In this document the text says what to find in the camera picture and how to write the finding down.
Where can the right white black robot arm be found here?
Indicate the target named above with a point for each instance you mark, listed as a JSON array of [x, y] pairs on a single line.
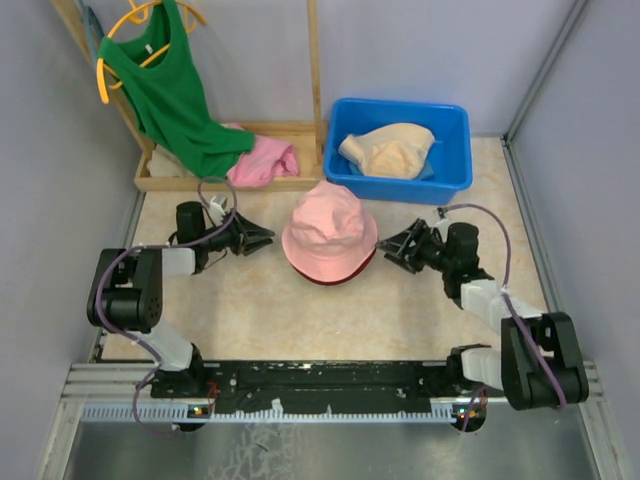
[[538, 363]]

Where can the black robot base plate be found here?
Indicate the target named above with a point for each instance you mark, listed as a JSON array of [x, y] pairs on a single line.
[[416, 391]]

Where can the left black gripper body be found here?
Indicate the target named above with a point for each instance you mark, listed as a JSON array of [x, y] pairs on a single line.
[[228, 234]]

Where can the yellow clothes hanger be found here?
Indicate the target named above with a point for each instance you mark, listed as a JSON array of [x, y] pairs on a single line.
[[106, 78]]

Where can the pink crumpled garment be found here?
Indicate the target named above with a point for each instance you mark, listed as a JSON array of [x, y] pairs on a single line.
[[269, 158]]

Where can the blue plastic bin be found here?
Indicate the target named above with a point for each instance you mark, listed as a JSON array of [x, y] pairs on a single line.
[[450, 157]]

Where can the beige bucket hat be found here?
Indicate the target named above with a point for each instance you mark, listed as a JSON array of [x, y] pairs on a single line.
[[388, 144]]

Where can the wooden clothes rack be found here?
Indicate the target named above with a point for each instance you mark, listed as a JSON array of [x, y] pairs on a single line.
[[307, 137]]

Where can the dark red bucket hat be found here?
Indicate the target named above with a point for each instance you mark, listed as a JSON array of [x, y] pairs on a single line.
[[355, 274]]

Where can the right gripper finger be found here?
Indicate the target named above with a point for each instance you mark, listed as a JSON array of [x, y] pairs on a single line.
[[405, 238], [407, 260]]

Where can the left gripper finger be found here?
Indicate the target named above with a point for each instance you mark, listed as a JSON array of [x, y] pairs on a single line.
[[250, 245], [251, 230]]

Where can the pink bucket hat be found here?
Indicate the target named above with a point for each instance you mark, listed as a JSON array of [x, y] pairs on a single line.
[[329, 233]]

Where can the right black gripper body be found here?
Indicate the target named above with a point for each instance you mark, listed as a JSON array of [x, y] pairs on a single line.
[[428, 251]]

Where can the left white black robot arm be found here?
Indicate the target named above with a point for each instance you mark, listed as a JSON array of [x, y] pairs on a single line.
[[127, 293]]

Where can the teal clothes hanger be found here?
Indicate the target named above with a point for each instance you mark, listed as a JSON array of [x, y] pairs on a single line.
[[93, 30]]

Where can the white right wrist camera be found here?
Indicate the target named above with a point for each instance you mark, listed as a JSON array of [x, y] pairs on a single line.
[[441, 216]]

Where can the green tank top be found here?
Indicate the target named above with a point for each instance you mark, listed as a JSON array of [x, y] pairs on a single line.
[[166, 94]]

